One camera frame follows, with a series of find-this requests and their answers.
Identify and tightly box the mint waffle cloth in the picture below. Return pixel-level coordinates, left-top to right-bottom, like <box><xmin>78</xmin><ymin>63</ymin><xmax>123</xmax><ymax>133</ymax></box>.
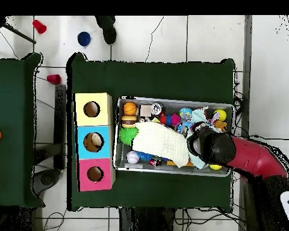
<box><xmin>188</xmin><ymin>106</ymin><xmax>210</xmax><ymax>170</ymax></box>

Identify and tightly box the dark green tablecloth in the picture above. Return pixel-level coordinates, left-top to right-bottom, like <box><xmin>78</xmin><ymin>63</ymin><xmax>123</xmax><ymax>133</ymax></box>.
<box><xmin>66</xmin><ymin>52</ymin><xmax>237</xmax><ymax>213</ymax></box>

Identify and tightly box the black drink can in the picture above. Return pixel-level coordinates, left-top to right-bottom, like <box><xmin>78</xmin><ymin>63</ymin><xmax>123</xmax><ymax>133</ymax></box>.
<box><xmin>151</xmin><ymin>102</ymin><xmax>163</xmax><ymax>116</ymax></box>

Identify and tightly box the black power cable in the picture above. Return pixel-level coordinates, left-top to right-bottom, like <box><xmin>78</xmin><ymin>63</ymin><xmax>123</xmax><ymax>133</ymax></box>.
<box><xmin>249</xmin><ymin>134</ymin><xmax>289</xmax><ymax>141</ymax></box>

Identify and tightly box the white baseball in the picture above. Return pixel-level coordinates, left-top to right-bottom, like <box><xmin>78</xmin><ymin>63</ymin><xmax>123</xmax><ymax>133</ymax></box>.
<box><xmin>126</xmin><ymin>150</ymin><xmax>140</xmax><ymax>165</ymax></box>

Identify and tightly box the plain wooden block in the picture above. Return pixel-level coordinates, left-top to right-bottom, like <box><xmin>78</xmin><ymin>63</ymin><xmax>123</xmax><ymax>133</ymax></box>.
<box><xmin>140</xmin><ymin>105</ymin><xmax>153</xmax><ymax>117</ymax></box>

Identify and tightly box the red plastic cup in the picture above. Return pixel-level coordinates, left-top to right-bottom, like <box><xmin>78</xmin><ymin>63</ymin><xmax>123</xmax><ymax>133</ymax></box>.
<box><xmin>32</xmin><ymin>19</ymin><xmax>48</xmax><ymax>34</ymax></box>

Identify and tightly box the shallow wire mesh bin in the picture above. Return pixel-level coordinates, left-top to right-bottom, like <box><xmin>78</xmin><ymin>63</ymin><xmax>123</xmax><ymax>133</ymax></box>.
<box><xmin>113</xmin><ymin>96</ymin><xmax>235</xmax><ymax>178</ymax></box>

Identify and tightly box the person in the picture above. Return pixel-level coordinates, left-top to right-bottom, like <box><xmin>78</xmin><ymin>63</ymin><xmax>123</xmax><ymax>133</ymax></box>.
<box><xmin>94</xmin><ymin>15</ymin><xmax>118</xmax><ymax>46</ymax></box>

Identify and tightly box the yellow-brown plush toy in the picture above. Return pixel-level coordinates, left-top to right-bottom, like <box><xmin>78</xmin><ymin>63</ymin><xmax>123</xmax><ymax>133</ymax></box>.
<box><xmin>214</xmin><ymin>119</ymin><xmax>228</xmax><ymax>133</ymax></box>

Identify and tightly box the cream waffle cloth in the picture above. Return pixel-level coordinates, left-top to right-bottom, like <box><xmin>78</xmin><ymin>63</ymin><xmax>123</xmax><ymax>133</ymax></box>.
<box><xmin>132</xmin><ymin>121</ymin><xmax>190</xmax><ymax>168</ymax></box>

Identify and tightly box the side table with green cloth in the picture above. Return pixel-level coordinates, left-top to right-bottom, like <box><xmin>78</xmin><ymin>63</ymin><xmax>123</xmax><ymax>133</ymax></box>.
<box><xmin>0</xmin><ymin>52</ymin><xmax>46</xmax><ymax>209</ymax></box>

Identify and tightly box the orange toy basketball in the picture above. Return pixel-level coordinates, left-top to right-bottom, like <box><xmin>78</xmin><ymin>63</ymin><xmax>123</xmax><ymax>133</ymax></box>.
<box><xmin>122</xmin><ymin>102</ymin><xmax>138</xmax><ymax>117</ymax></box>

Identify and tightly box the blue plastic cup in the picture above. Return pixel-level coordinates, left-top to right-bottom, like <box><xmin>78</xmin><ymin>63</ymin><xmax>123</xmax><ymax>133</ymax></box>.
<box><xmin>77</xmin><ymin>31</ymin><xmax>92</xmax><ymax>48</ymax></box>

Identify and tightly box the black tripod leg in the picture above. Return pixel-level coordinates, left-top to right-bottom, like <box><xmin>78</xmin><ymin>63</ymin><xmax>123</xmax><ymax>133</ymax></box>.
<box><xmin>0</xmin><ymin>16</ymin><xmax>37</xmax><ymax>45</ymax></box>

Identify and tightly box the wooden three-hole sorting box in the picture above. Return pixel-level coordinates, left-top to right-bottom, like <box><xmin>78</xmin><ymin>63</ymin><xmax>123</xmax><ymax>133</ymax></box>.
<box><xmin>73</xmin><ymin>92</ymin><xmax>116</xmax><ymax>193</ymax></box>

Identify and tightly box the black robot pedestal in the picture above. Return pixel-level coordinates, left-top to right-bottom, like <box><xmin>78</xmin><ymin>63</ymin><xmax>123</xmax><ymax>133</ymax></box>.
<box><xmin>119</xmin><ymin>207</ymin><xmax>176</xmax><ymax>231</ymax></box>

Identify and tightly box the magenta plastic cup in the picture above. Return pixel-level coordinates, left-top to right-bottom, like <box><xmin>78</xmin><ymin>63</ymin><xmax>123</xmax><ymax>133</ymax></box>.
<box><xmin>46</xmin><ymin>73</ymin><xmax>62</xmax><ymax>85</ymax></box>

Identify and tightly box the toy hamburger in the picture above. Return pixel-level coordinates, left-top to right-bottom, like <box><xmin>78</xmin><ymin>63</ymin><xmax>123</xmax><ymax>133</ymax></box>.
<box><xmin>120</xmin><ymin>115</ymin><xmax>138</xmax><ymax>129</ymax></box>

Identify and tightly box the green spiky rubber ball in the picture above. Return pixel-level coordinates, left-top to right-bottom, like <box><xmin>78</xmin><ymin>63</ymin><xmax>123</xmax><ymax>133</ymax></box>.
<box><xmin>118</xmin><ymin>126</ymin><xmax>140</xmax><ymax>147</ymax></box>

